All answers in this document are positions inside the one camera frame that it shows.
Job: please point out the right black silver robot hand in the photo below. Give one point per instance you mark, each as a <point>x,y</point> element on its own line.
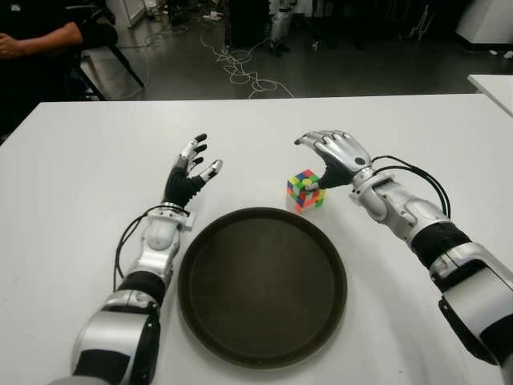
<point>344,156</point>

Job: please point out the dark brown round plate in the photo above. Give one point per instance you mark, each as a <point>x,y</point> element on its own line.
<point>260,288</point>

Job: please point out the white humanoid robot legs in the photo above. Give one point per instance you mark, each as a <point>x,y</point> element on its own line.
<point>280,24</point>

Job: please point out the seated person black clothing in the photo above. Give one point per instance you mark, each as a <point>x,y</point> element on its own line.
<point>32,12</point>

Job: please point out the bystander bare forearm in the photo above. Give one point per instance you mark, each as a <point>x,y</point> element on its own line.
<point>48,40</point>

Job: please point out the bystander bare hand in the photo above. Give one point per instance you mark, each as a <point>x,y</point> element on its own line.
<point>10,47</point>

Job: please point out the white machine base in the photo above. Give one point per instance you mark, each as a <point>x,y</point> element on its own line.
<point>489,20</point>

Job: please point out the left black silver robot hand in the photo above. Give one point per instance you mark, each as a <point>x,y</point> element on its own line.
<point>180,184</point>

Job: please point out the right silver black robot arm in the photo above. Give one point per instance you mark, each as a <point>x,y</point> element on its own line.
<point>473,272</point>

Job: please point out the multicoloured Rubik's cube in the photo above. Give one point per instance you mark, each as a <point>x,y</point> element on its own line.
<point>300,196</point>

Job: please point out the black chair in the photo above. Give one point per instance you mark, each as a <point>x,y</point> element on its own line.
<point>100,34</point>

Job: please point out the left silver black robot arm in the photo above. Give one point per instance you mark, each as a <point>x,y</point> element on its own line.
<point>158,236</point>

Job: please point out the grey folded stand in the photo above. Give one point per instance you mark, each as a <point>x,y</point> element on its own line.
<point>421,24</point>

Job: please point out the white side table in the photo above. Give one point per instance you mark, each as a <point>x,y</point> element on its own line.
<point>495,86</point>

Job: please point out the small silver floor object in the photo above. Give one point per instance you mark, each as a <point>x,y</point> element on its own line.
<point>316,45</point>

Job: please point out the black cabinet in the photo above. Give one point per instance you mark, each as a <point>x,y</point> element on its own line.
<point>248,20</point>

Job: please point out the white cabinet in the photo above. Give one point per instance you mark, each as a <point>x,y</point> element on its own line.
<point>132,10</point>

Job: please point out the white power strip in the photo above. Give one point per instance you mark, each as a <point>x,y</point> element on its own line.
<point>212,16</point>

